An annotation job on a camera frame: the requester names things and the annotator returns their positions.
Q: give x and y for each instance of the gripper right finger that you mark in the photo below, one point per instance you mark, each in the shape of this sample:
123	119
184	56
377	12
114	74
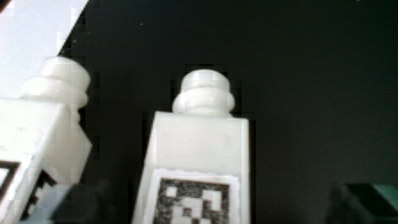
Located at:
363	204

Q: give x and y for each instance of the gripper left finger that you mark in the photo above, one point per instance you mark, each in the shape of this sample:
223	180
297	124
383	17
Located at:
77	204

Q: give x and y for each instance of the white square tabletop tray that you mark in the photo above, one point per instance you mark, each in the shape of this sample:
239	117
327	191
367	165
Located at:
36	25

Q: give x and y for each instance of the white leg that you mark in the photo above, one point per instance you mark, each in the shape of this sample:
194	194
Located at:
45	145
194	186

